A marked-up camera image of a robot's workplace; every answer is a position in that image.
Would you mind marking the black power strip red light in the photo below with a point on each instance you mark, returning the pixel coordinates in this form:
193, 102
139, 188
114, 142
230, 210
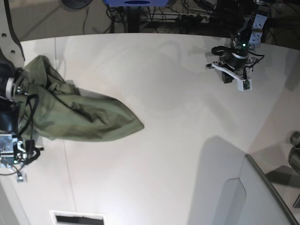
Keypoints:
199, 19

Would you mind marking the black fan base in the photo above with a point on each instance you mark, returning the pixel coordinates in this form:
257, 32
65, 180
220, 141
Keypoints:
76, 4

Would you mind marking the olive green t-shirt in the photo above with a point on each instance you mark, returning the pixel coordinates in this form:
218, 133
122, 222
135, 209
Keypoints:
63, 113

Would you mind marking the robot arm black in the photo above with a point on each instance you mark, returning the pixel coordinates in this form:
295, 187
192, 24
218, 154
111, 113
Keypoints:
17, 106
246, 36

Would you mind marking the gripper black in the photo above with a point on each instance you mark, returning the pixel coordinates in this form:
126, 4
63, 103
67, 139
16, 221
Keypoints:
32, 152
235, 60

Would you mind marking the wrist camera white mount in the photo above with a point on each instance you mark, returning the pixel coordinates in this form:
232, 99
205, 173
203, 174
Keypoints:
21, 177
243, 81

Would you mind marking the grey metal stand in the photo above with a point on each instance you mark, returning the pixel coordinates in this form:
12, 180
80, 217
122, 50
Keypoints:
282, 175

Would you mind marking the white label with black strip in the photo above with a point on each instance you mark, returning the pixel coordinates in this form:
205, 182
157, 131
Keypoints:
77, 218

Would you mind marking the blue box with oval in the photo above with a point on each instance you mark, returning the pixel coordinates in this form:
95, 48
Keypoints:
124, 3

